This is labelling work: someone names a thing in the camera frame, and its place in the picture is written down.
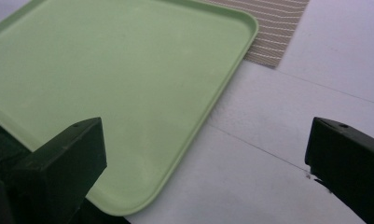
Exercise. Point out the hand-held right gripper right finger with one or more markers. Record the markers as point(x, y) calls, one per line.
point(349, 158)

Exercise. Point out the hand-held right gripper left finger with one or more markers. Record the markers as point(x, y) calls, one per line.
point(62, 161)

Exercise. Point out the light green plastic tray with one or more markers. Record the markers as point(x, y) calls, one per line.
point(119, 84)

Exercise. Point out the beige striped woven mat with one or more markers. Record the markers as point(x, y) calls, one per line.
point(276, 28)

